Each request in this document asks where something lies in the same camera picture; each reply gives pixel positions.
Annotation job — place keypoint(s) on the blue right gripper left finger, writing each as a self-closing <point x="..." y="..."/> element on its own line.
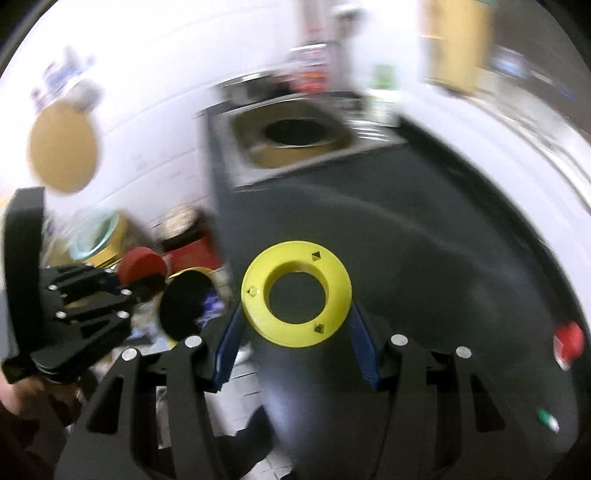
<point x="229" y="336"/>

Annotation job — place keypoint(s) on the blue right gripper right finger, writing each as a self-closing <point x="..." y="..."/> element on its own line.
<point x="367" y="354"/>

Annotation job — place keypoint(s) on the small red bottle cap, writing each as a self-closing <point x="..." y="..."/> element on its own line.
<point x="140" y="263"/>

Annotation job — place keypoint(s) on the yellow plastic ring spool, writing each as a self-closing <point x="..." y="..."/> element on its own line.
<point x="296" y="294"/>

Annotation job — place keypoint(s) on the green white marker pen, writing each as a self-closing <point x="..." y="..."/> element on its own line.
<point x="548" y="420"/>

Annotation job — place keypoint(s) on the red plastic cup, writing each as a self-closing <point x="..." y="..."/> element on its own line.
<point x="568" y="344"/>

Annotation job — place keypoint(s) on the yellow rimmed trash bin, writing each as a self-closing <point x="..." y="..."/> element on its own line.
<point x="190" y="300"/>

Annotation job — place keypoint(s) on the person hand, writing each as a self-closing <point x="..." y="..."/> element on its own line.
<point x="24" y="398"/>

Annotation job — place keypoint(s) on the round wooden board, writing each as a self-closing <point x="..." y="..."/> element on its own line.
<point x="63" y="149"/>

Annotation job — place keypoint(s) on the steel sink basin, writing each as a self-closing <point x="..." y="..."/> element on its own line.
<point x="277" y="137"/>

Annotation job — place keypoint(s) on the green label soap bottle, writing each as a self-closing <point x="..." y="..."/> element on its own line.
<point x="383" y="96"/>

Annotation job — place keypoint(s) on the wooden container left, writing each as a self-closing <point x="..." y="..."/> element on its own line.
<point x="457" y="36"/>

